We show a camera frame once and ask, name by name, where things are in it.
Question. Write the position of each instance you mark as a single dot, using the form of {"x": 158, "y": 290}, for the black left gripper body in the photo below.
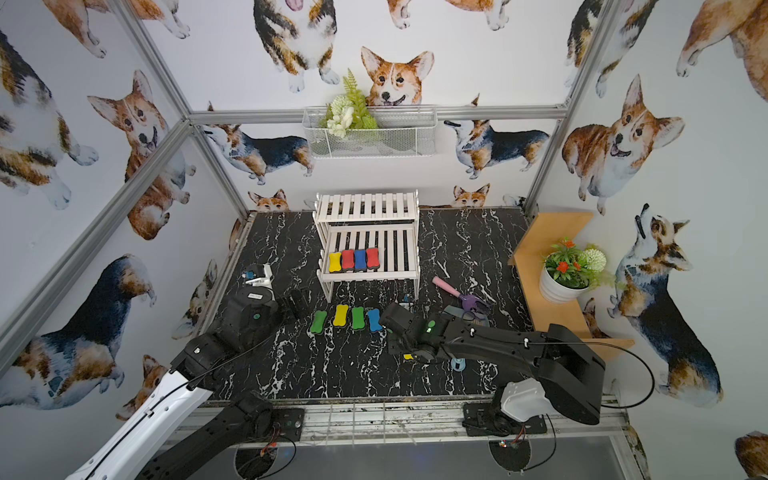
{"x": 291, "y": 303}

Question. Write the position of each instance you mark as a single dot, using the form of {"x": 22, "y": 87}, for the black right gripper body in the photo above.
{"x": 398, "y": 327}

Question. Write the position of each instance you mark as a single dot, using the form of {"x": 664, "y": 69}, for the dark green eraser shelf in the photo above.
{"x": 318, "y": 322}

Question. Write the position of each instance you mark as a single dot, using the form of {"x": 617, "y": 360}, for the yellow eraser shelf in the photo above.
{"x": 340, "y": 316}

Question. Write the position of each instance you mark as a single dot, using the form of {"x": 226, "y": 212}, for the red eraser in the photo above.
{"x": 372, "y": 259}
{"x": 347, "y": 260}

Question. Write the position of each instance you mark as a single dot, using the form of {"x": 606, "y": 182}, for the blue eraser shelf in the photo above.
{"x": 360, "y": 260}

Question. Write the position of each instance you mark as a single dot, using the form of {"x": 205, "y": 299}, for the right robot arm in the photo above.
{"x": 541, "y": 372}

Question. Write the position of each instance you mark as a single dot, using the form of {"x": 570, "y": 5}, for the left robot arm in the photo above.
{"x": 251, "y": 317}

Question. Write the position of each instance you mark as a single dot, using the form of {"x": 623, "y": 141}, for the white wooden two-tier shelf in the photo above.
{"x": 387, "y": 221}

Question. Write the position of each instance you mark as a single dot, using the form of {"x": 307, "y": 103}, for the teal dustpan with brush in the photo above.
{"x": 459, "y": 364}

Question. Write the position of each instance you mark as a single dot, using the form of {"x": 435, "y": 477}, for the wooden corner stand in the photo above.
{"x": 549, "y": 302}

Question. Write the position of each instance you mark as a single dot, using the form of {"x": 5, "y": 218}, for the white pot red flowers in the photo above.
{"x": 569, "y": 271}

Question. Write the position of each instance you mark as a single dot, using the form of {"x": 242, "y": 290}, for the artificial fern and white flowers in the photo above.
{"x": 348, "y": 112}

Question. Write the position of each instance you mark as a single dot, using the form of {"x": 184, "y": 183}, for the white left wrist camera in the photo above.
{"x": 258, "y": 275}

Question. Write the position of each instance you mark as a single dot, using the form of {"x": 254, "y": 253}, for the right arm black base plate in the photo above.
{"x": 481, "y": 419}

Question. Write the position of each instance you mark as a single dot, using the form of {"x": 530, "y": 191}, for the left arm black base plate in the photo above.
{"x": 280, "y": 422}

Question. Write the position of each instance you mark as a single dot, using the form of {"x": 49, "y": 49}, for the white wire wall basket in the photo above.
{"x": 396, "y": 132}

